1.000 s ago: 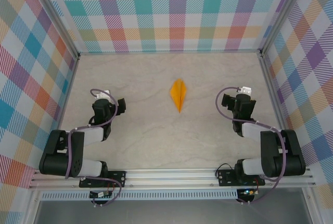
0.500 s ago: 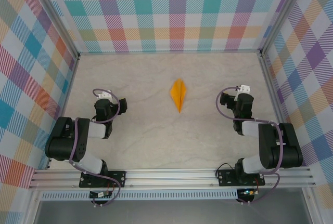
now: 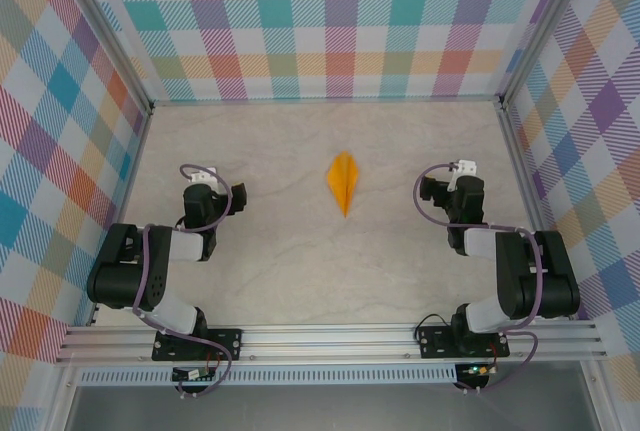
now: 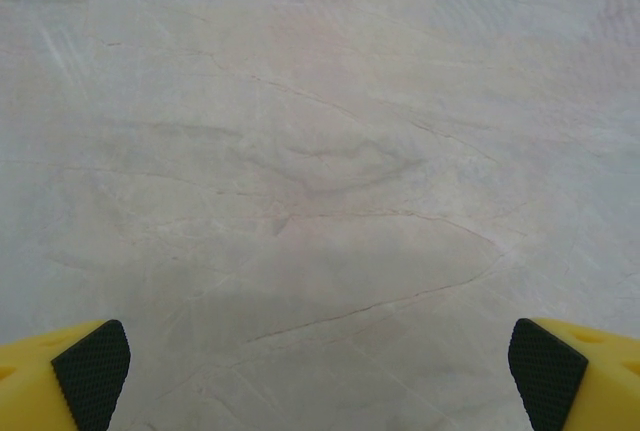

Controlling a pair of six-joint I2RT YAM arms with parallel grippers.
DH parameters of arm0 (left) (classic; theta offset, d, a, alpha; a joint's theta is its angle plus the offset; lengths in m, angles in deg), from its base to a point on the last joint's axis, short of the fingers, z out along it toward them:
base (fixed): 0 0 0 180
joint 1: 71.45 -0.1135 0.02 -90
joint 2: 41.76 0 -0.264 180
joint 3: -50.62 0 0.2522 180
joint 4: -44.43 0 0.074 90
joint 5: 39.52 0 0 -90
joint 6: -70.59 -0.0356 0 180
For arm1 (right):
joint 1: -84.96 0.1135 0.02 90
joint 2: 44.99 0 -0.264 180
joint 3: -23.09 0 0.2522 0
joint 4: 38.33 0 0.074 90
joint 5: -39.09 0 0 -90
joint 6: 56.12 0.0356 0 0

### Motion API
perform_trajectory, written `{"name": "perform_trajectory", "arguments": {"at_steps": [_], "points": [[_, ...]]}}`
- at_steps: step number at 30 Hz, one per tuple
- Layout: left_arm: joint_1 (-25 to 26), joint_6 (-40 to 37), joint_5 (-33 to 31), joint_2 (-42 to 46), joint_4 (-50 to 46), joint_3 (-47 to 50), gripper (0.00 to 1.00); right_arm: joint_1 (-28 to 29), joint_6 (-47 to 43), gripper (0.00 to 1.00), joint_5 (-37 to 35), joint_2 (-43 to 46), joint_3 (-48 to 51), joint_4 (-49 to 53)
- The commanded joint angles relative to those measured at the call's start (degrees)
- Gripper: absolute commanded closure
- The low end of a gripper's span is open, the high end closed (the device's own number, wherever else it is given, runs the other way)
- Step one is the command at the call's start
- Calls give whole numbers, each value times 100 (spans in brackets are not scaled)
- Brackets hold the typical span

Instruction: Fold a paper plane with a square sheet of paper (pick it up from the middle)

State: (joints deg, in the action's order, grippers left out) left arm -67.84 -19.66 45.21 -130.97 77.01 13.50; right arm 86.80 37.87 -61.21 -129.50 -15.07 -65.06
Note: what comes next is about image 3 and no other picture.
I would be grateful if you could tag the grey metal sheet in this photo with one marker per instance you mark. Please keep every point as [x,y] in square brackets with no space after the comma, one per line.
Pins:
[325,411]

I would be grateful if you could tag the aluminium frame post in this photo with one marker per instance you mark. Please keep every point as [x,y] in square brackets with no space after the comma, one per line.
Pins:
[112,38]
[542,26]

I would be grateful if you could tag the wide slotted aluminium beam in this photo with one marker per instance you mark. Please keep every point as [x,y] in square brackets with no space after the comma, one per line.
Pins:
[325,343]

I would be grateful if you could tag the orange paper sheet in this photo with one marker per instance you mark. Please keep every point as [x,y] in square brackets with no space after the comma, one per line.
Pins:
[344,181]

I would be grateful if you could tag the aluminium frame rail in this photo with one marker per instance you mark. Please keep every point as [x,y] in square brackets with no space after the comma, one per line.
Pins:
[132,176]
[531,201]

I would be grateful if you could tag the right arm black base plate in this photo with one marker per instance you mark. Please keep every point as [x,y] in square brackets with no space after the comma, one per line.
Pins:
[500,346]

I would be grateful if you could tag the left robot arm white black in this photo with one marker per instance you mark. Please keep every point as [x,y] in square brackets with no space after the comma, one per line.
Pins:
[182,246]

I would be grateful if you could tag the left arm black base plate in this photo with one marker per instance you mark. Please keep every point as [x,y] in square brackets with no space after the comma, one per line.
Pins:
[230,341]

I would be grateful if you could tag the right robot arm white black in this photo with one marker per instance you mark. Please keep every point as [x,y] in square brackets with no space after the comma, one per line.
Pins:
[525,276]

